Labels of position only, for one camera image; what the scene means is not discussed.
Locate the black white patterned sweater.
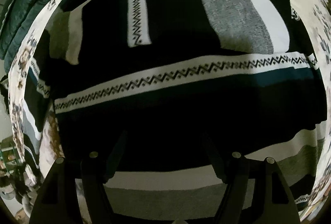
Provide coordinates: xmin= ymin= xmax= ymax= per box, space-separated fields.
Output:
xmin=22 ymin=0 xmax=329 ymax=222

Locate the white floral bed blanket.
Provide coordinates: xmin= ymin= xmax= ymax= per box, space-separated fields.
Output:
xmin=8 ymin=0 xmax=330 ymax=223

